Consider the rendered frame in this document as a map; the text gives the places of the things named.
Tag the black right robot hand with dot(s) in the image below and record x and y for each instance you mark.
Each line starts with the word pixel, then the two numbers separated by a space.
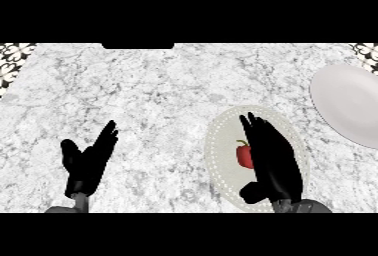
pixel 274 160

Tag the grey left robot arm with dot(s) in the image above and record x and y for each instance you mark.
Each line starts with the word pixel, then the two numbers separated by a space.
pixel 75 205

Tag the white plate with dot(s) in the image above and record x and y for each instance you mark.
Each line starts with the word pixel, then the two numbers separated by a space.
pixel 348 103

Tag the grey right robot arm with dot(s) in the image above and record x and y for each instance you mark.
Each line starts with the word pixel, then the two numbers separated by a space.
pixel 302 206

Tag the red bell pepper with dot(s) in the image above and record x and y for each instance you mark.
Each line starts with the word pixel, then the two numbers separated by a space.
pixel 245 156

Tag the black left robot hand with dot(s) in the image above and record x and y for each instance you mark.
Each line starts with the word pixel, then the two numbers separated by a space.
pixel 87 165

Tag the pale oval placemat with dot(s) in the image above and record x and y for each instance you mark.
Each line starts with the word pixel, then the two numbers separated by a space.
pixel 222 160

